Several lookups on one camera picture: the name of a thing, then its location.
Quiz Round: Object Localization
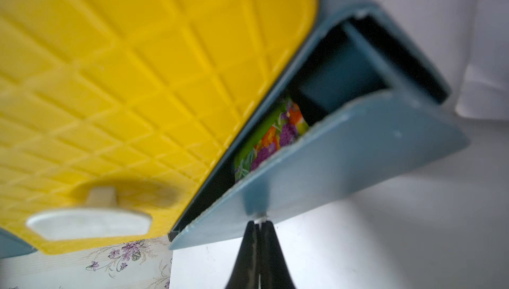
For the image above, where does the teal drawer cabinet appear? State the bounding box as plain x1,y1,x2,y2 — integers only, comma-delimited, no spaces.
0,229,37,259

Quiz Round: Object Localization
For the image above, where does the purple flower seed bag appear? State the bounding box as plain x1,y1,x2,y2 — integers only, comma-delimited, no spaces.
455,0,508,121

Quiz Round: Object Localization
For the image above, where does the teal bottom drawer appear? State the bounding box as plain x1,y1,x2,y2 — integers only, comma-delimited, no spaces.
168,12,469,250

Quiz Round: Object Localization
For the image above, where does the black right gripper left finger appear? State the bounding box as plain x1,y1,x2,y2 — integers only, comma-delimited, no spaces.
225,221,261,289

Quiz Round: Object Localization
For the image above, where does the yellow drawer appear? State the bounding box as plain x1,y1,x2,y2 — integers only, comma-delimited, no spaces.
1,0,319,255

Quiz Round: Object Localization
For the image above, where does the green colourful flower seed bag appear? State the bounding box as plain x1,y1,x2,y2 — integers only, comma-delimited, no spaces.
234,96,309,182

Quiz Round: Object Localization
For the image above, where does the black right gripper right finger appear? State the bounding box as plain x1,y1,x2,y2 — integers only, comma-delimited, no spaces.
260,221,296,289

